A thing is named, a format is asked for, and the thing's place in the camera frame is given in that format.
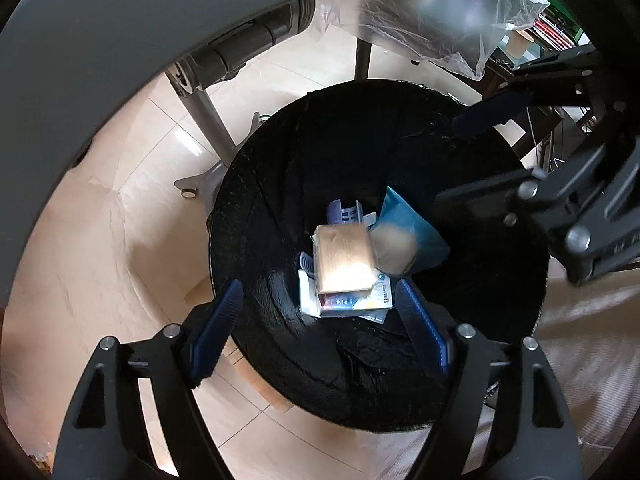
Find black trash bin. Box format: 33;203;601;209
207;80;551;433

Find tan paper cup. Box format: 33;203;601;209
504;29;535;60

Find dark thin metal leg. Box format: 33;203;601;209
354;39;374;82

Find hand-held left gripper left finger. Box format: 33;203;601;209
52;279;246;480

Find white printed box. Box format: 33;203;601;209
298;252;396;324

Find black cylinder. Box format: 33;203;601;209
192;0;317;81

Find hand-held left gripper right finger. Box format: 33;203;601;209
395;277;583;480

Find white blue striped box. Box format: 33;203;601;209
326;199;378;232

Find clear plastic sheet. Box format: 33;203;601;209
315;0;551;82

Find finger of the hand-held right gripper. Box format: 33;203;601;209
452;44;629;139
432;137;640;257

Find blue packet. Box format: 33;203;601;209
375;186;451;276

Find brown cardboard box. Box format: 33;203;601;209
313;222;379;296

